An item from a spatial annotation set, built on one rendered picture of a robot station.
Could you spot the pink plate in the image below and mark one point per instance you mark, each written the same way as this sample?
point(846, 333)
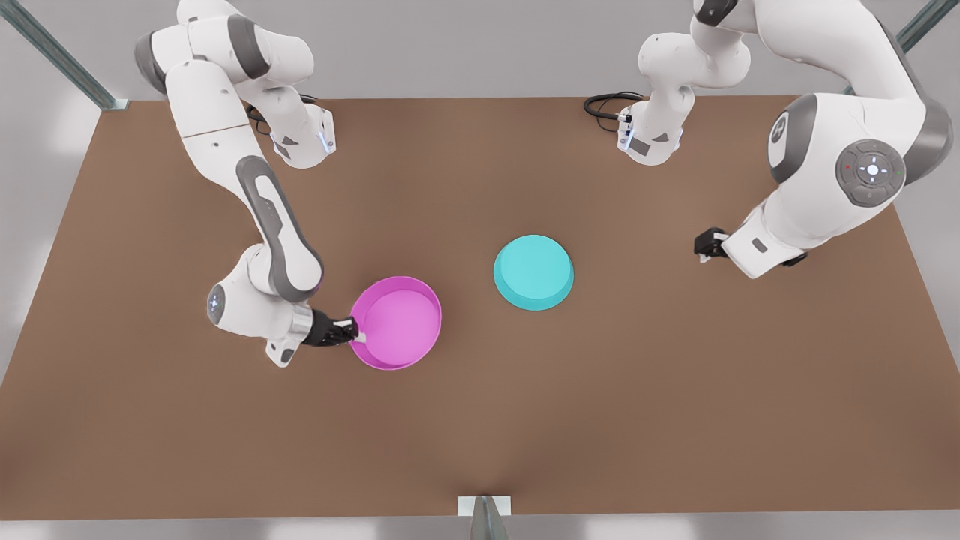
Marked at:
point(396, 322)

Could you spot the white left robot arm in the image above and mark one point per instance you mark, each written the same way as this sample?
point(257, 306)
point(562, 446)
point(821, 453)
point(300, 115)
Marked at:
point(840, 150)

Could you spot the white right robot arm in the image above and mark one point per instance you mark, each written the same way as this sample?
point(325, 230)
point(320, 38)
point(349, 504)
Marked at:
point(225, 112)

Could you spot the blue plate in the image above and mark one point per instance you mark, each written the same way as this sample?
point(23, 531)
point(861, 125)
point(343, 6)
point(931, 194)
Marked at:
point(533, 271)

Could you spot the silver frame post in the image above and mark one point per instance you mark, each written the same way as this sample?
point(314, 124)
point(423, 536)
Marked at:
point(911, 30)
point(60, 54)
point(486, 517)

